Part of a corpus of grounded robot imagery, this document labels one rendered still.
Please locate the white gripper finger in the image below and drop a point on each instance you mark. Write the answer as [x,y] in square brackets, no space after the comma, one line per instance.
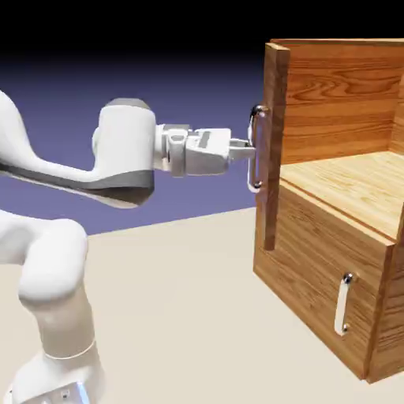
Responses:
[238,142]
[241,154]

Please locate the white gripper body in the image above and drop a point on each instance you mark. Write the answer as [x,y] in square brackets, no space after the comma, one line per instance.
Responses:
[208,151]

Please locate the wooden cabinet door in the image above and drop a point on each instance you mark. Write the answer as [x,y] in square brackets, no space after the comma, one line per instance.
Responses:
[273,126]
[315,271]

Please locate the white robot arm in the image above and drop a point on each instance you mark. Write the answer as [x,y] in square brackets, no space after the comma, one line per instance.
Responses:
[123,142]

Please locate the light wood cabinet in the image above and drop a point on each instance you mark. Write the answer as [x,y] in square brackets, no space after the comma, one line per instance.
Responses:
[341,202]

